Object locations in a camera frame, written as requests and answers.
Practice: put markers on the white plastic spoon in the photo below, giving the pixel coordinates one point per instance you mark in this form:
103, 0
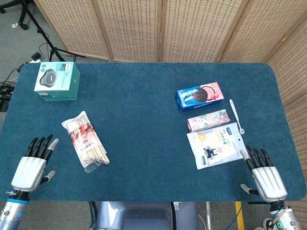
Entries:
235, 115

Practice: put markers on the small floral pink box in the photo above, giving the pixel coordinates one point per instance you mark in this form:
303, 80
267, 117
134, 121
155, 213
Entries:
208, 120

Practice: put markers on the woven bamboo folding screen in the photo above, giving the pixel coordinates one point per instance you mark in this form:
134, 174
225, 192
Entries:
192, 28

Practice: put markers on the yellow floor tape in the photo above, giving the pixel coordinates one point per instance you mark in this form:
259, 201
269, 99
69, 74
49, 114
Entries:
239, 215

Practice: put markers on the black tripod stand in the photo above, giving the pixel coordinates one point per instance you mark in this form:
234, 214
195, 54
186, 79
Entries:
45, 36

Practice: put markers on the disposable chopsticks pack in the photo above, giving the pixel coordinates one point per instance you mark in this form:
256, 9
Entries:
85, 141

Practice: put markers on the blue pink Oreo box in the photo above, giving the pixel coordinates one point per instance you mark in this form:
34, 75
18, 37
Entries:
199, 96

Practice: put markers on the black office chair base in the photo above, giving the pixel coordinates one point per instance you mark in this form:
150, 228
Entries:
14, 12

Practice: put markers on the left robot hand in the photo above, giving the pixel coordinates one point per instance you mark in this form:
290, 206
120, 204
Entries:
28, 169

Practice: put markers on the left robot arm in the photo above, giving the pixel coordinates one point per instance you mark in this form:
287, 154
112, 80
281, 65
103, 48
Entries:
13, 210

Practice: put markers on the grey robot torso base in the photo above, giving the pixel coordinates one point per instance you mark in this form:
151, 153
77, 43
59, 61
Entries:
146, 215

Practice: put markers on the teal speaker product box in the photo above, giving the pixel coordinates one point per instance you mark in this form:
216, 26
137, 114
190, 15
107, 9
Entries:
57, 80

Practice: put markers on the blue felt table mat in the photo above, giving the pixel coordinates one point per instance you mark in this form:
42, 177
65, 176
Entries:
144, 134

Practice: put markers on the white plastic product pouch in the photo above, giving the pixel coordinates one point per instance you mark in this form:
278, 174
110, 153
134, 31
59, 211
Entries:
216, 146

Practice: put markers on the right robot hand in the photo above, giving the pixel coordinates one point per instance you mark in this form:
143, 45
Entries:
267, 177

